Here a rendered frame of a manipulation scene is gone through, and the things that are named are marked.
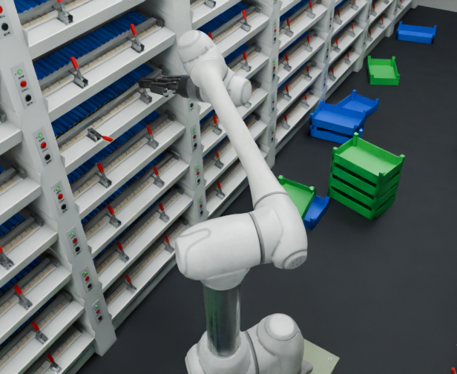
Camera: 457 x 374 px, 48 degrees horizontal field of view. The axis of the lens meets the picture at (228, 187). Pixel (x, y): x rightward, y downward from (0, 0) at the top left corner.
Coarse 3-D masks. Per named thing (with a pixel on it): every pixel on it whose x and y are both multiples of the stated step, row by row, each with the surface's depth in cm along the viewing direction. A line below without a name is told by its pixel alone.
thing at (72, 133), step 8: (152, 72) 193; (160, 72) 196; (128, 88) 185; (136, 88) 186; (120, 96) 181; (128, 96) 184; (112, 104) 178; (120, 104) 181; (96, 112) 174; (104, 112) 175; (88, 120) 171; (96, 120) 174; (72, 128) 167; (80, 128) 168; (64, 136) 164; (72, 136) 166; (80, 136) 168
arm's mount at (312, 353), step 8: (304, 344) 192; (312, 344) 192; (304, 352) 189; (312, 352) 189; (320, 352) 189; (328, 352) 189; (312, 360) 187; (320, 360) 187; (328, 360) 186; (336, 360) 186; (320, 368) 184; (328, 368) 184
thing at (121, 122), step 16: (160, 64) 197; (160, 96) 190; (112, 112) 179; (128, 112) 181; (144, 112) 185; (96, 128) 172; (112, 128) 174; (128, 128) 182; (64, 144) 165; (80, 144) 167; (96, 144) 168; (64, 160) 157; (80, 160) 165
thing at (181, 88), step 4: (184, 76) 169; (188, 76) 168; (180, 80) 168; (184, 80) 167; (180, 84) 168; (184, 84) 167; (172, 88) 169; (176, 88) 169; (180, 88) 168; (184, 88) 167; (176, 92) 170; (180, 92) 169; (184, 92) 168; (184, 96) 170
